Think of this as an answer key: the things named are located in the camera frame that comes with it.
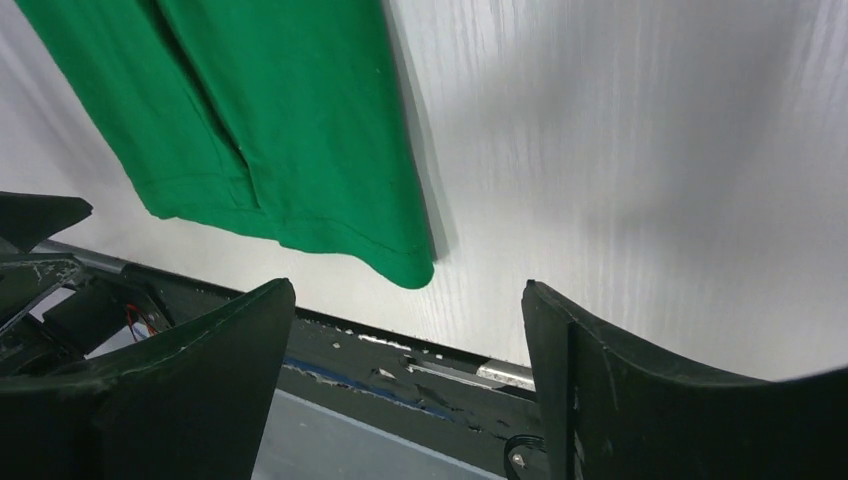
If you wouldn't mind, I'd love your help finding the green t shirt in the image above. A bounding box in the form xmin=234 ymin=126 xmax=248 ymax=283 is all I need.
xmin=19 ymin=1 xmax=434 ymax=289

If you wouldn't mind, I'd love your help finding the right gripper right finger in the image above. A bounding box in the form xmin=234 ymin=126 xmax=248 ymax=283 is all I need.
xmin=521 ymin=280 xmax=847 ymax=479

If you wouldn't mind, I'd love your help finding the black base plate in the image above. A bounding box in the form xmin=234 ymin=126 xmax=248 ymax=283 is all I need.
xmin=278 ymin=308 xmax=543 ymax=474

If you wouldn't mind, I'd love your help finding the aluminium frame rail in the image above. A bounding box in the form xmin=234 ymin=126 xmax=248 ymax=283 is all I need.
xmin=33 ymin=240 xmax=129 ymax=274

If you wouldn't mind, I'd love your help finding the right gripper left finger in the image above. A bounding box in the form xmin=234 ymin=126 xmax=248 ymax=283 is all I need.
xmin=1 ymin=279 xmax=295 ymax=479

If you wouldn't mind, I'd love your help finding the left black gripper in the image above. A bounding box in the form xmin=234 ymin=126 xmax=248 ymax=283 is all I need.
xmin=1 ymin=192 xmax=173 ymax=377

